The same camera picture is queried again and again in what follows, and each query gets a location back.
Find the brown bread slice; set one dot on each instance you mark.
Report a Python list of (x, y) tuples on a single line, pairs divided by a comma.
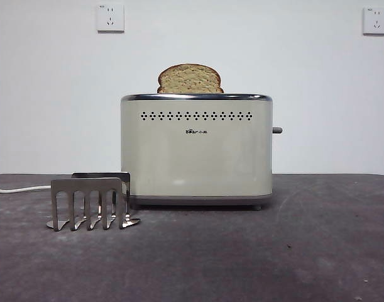
[(189, 80)]

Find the cream two-slot toaster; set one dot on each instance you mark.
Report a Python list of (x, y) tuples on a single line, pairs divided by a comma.
[(196, 163)]

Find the white wall socket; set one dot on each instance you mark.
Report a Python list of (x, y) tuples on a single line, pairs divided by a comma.
[(110, 18), (376, 20)]

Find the grey toaster lever knob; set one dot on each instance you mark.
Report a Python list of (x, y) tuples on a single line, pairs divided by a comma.
[(277, 130)]

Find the steel toast rack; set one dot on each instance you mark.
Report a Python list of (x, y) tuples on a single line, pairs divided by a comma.
[(84, 186)]

